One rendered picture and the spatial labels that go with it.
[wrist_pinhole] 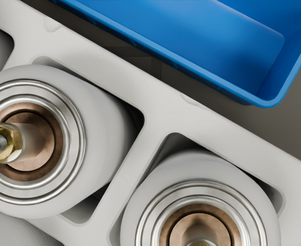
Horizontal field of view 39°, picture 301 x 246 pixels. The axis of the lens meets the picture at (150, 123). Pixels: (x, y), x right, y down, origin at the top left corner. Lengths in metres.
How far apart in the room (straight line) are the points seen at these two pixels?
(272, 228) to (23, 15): 0.24
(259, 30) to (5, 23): 0.29
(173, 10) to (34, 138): 0.31
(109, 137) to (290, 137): 0.29
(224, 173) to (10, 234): 0.16
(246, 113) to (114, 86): 0.22
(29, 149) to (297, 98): 0.35
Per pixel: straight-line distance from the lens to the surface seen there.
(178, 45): 0.51
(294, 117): 0.52
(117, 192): 0.33
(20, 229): 0.34
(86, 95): 0.26
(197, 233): 0.24
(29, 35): 0.35
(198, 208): 0.25
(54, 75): 0.27
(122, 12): 0.52
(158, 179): 0.26
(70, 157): 0.26
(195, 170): 0.25
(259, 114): 0.51
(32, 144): 0.25
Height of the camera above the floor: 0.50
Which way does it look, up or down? 85 degrees down
